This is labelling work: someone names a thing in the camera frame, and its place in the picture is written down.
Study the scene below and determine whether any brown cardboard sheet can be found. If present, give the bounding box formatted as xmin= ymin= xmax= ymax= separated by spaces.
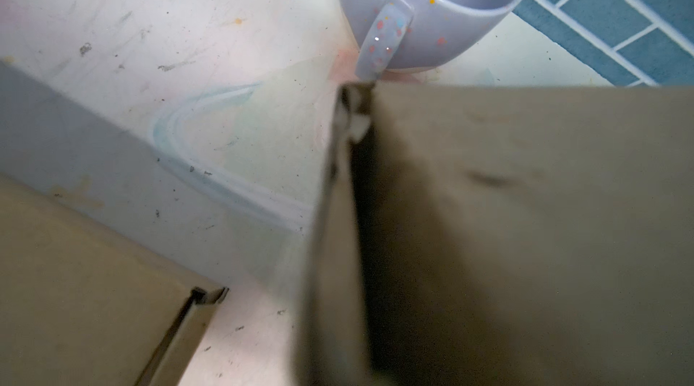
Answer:
xmin=294 ymin=82 xmax=693 ymax=385

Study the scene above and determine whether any brown cardboard box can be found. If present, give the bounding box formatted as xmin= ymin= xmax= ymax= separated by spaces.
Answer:
xmin=1 ymin=178 xmax=227 ymax=385

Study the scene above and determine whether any lavender speckled ceramic cup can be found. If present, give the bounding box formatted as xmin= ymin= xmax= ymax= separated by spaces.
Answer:
xmin=340 ymin=0 xmax=522 ymax=82

